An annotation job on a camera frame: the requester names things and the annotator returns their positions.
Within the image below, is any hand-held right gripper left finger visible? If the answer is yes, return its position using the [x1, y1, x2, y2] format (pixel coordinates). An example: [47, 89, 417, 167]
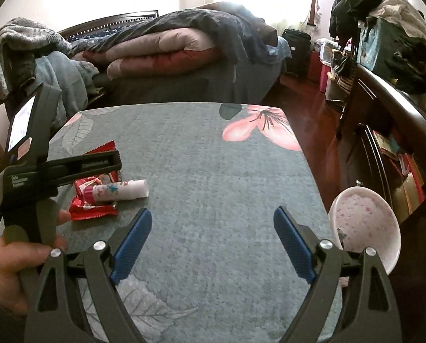
[23, 207, 153, 343]

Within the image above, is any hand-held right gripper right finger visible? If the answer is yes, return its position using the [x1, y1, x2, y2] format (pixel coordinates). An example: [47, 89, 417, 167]
[273, 205, 403, 343]

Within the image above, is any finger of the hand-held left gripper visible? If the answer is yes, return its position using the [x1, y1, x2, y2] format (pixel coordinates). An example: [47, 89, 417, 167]
[38, 150, 123, 187]

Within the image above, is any white and pink tube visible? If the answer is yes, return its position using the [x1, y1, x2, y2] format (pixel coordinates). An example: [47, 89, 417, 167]
[86, 179, 149, 204]

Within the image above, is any red plastic bag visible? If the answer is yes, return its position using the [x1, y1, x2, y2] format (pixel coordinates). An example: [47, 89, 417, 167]
[70, 141, 123, 221]

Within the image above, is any pink white bowl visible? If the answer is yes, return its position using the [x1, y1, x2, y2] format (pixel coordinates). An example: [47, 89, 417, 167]
[328, 187, 401, 275]

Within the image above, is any person's left hand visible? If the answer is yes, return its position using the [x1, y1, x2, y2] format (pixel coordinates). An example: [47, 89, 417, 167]
[0, 209, 72, 307]

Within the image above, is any light blue fleece blanket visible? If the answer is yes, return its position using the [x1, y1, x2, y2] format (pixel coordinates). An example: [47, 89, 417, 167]
[34, 51, 101, 130]

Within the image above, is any grey leaf print tablecloth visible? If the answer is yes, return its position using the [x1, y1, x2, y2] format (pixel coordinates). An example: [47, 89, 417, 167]
[0, 103, 344, 343]

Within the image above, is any folded pink and maroon quilt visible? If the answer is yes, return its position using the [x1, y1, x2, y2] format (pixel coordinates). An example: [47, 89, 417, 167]
[82, 29, 221, 80]

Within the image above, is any row of books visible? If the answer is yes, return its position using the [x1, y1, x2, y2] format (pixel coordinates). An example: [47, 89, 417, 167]
[372, 128, 425, 202]

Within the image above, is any grey knitted garment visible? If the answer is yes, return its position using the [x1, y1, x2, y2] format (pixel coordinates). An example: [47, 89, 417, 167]
[0, 17, 73, 105]

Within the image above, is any bed with grey sheet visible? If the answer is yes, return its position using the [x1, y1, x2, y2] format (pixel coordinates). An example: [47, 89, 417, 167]
[57, 2, 293, 111]

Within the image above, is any dark wooden headboard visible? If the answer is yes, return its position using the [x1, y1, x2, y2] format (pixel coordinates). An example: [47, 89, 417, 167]
[57, 10, 159, 43]

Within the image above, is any dark wooden shelf unit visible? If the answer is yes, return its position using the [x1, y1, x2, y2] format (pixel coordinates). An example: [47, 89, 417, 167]
[336, 63, 426, 343]

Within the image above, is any red storage box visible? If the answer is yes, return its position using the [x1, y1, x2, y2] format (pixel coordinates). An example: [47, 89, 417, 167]
[308, 51, 323, 81]

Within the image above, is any folded pink red quilt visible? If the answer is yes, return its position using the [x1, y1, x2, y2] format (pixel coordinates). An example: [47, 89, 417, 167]
[70, 6, 292, 65]

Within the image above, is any black suitcase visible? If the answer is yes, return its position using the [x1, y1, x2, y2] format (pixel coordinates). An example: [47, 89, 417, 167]
[282, 29, 312, 78]

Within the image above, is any clear plastic box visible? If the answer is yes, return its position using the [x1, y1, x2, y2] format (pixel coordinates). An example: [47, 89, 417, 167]
[320, 39, 343, 63]

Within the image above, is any teal bag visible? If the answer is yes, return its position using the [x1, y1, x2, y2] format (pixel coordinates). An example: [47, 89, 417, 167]
[357, 18, 420, 76]

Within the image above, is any black jacket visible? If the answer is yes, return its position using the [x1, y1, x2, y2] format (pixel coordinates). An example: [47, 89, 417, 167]
[329, 0, 386, 39]

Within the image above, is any white cloth pile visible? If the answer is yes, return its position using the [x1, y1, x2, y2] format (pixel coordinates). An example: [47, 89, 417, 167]
[358, 0, 426, 44]

